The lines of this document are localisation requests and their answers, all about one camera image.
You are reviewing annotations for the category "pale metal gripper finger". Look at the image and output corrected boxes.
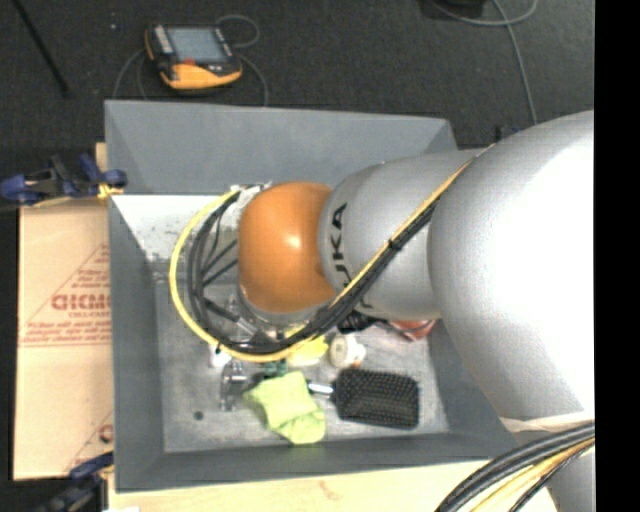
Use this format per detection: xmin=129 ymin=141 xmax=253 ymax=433
xmin=218 ymin=361 xmax=238 ymax=413
xmin=234 ymin=361 xmax=254 ymax=399

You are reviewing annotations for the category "yellow-green cloth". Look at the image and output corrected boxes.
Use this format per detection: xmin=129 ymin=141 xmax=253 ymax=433
xmin=242 ymin=370 xmax=328 ymax=446

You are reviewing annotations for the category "yellow toy fruit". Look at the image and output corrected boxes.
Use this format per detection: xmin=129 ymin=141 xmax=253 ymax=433
xmin=288 ymin=336 xmax=330 ymax=367

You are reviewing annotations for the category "grey metal bin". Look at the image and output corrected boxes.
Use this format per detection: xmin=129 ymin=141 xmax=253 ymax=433
xmin=103 ymin=99 xmax=519 ymax=492

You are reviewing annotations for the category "red-orange round thing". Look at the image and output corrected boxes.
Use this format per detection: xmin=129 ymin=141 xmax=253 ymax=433
xmin=387 ymin=318 xmax=437 ymax=344

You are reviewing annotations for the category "brown cardboard board, red print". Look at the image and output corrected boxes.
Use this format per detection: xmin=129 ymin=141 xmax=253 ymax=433
xmin=11 ymin=198 xmax=117 ymax=482

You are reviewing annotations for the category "black cylinder on white bracket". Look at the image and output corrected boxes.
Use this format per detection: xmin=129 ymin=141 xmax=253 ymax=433
xmin=337 ymin=310 xmax=377 ymax=335

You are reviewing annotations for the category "black brush with metal handle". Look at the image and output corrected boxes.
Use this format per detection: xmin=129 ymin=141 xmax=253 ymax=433
xmin=306 ymin=368 xmax=421 ymax=431

